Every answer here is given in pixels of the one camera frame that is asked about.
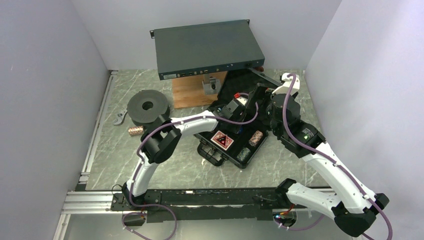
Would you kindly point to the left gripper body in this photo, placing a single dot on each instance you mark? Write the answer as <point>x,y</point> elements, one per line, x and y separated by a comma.
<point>240,118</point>

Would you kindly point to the green blue chip stack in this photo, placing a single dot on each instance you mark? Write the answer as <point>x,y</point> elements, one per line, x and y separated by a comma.
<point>243,155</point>

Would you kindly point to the red black triangle token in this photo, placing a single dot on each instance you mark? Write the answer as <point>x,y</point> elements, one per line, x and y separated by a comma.
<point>222,140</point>

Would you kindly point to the red playing card deck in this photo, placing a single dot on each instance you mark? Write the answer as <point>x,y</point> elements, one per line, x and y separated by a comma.
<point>218,145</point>

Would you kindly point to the wooden board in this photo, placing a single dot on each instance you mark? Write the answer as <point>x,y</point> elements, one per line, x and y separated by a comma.
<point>188,92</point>

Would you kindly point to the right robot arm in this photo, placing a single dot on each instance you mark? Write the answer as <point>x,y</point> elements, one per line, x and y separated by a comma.
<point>353,206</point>

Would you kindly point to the silver wrench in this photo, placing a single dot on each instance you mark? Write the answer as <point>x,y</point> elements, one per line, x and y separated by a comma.
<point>120,117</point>

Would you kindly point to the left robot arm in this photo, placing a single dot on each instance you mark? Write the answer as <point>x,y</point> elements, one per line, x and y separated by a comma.
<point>159,142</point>

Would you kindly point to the black poker set case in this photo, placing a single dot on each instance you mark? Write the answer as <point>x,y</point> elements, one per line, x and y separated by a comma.
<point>236,81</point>

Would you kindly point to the black filament spool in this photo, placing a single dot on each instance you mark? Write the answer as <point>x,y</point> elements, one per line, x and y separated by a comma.
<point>146,106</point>

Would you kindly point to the grey metal stand bracket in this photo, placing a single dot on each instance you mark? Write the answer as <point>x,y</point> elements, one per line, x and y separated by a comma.
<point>211,85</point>

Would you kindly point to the grey rack server box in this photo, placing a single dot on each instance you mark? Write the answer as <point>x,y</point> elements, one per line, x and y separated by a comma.
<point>198,49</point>

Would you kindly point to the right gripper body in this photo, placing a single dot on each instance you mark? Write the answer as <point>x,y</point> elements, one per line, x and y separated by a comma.
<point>263,92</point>

